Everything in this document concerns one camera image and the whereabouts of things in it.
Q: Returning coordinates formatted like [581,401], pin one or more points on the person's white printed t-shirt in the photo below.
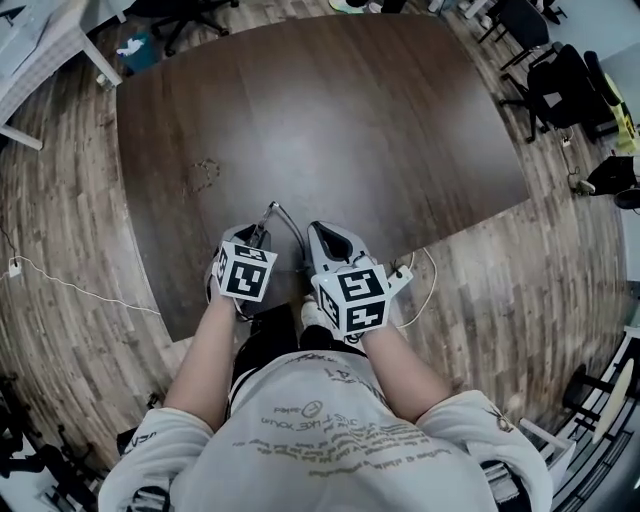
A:
[325,450]

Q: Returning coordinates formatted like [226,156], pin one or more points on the teal waste bin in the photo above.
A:
[137,52]

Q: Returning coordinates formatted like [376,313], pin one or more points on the black metal-leg chair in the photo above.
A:
[525,22]

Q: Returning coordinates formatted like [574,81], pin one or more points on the yellow side table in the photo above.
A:
[625,120]

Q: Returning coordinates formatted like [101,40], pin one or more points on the person's black trousers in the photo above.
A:
[270,330]

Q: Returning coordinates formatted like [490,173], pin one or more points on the black mesh office chair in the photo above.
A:
[185,15]

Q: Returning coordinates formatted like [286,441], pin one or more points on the small clear bottle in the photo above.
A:
[104,81]

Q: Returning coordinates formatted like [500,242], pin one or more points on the thin bent metal wire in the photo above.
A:
[273,204]

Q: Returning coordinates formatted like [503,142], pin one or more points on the black round stool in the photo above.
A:
[580,390]

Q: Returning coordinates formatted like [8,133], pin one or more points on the person's left forearm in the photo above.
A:
[205,365]

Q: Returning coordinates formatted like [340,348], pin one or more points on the white table with checkered cloth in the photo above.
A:
[40,55]

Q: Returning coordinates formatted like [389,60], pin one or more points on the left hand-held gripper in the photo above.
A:
[245,275]

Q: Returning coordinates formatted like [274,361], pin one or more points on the black high-back office chair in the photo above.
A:
[560,95]

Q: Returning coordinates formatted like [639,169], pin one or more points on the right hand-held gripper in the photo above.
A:
[357,300]

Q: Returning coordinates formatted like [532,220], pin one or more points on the person's white shoe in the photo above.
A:
[310,312]

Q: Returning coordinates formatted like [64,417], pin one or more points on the person's right forearm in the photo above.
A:
[400,375]

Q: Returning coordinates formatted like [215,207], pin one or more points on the white power strip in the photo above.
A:
[402,280]
[14,270]

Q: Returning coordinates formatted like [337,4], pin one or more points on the white chair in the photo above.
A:
[550,440]

